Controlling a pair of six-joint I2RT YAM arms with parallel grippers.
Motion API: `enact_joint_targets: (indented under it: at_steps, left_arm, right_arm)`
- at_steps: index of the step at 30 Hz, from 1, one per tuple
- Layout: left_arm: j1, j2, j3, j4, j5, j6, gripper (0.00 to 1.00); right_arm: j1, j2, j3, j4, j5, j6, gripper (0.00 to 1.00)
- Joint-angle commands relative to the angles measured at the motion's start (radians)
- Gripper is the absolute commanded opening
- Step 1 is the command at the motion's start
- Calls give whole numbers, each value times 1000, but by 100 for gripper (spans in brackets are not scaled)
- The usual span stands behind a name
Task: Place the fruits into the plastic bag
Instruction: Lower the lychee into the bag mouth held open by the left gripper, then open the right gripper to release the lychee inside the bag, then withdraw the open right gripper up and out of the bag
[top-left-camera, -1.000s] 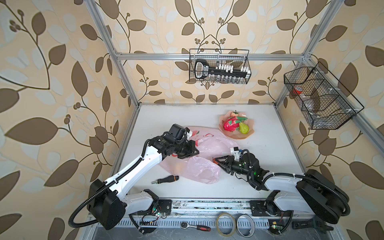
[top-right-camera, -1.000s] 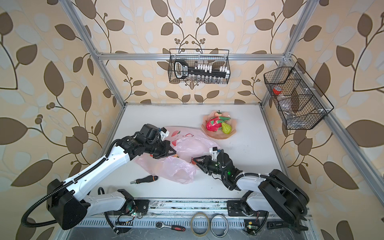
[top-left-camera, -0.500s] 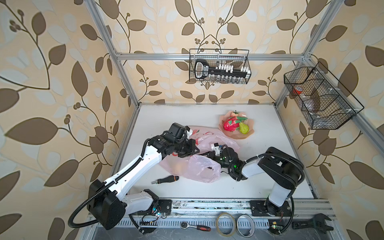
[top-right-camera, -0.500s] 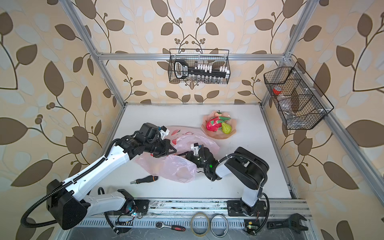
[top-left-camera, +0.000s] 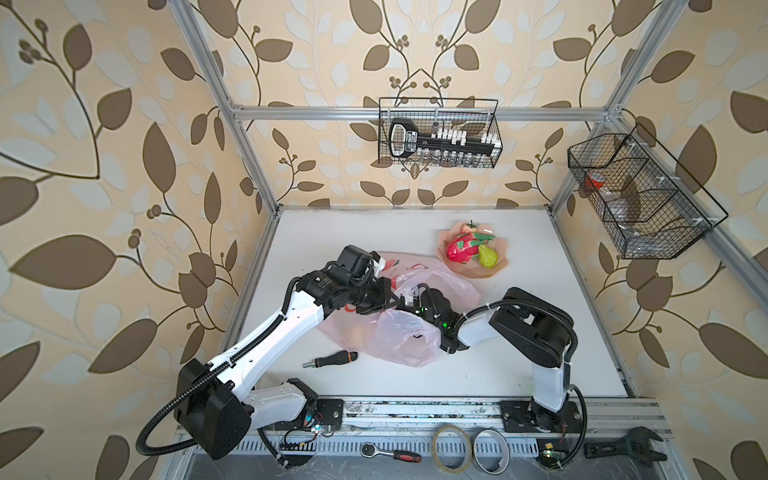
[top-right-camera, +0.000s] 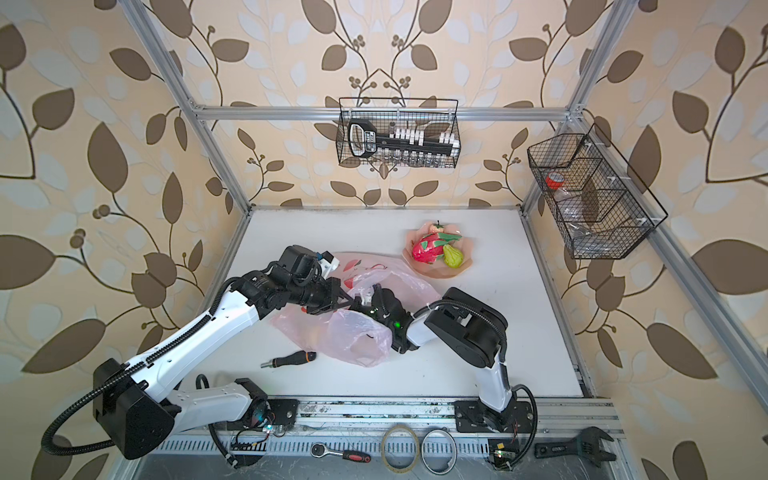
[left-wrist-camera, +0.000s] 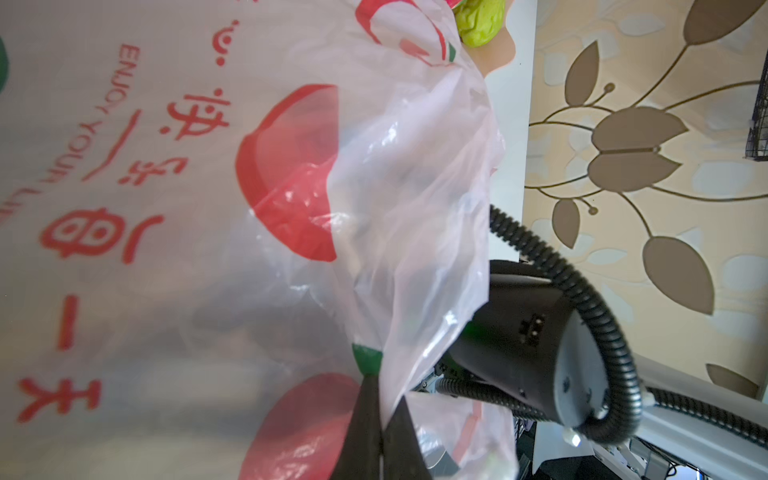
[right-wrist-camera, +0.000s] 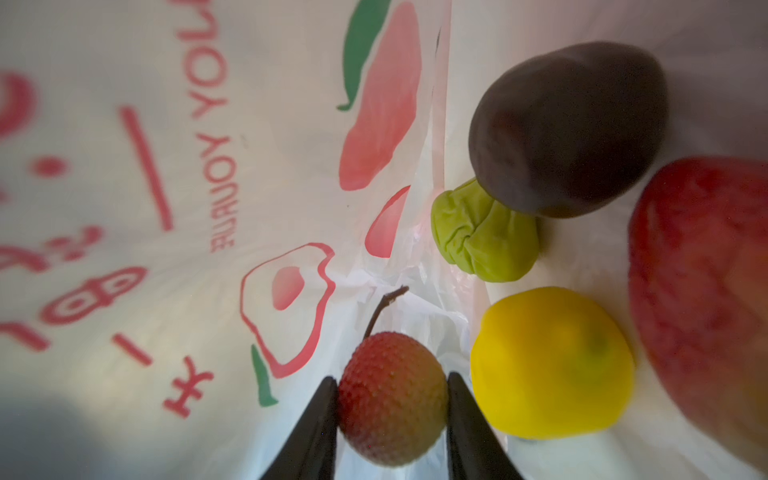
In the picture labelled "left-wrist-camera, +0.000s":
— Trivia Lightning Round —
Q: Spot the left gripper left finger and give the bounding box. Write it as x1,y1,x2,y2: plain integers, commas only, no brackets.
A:
330,375,382,480

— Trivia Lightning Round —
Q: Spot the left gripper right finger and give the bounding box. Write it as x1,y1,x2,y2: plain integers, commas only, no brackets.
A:
382,397,432,480

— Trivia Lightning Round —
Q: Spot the pink plastic fruit-print bag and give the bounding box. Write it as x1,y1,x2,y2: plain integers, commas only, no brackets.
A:
1,1,503,479

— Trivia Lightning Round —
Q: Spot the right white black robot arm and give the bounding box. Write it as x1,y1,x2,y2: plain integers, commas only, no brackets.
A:
434,208,767,447

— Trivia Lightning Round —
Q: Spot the orange fruit plate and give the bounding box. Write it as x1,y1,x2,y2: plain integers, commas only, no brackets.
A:
463,1,516,76

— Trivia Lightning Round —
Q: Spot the right black wire basket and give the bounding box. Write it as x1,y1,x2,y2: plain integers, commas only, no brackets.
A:
745,62,768,162

